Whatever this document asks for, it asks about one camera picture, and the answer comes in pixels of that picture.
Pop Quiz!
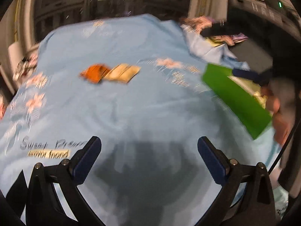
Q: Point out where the yellow snack packet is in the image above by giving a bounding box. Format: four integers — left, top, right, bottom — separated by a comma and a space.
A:
103, 63, 140, 84

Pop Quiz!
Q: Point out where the orange snack packet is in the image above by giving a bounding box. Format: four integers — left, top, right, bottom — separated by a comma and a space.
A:
80, 64, 111, 84

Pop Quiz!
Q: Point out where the person's right hand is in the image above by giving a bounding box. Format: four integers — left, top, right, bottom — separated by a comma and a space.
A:
261, 78, 296, 146

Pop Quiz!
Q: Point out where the green storage box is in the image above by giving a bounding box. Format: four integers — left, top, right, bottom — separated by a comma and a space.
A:
202, 64, 271, 139

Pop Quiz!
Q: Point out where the blue floral pillow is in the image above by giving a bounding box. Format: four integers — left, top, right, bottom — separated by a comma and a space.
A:
180, 16, 250, 69

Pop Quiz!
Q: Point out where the light blue floral bedsheet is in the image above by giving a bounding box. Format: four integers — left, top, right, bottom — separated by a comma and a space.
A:
1, 15, 279, 225

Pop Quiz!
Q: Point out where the dark window frame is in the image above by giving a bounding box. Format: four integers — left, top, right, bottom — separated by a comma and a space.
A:
34, 0, 190, 41

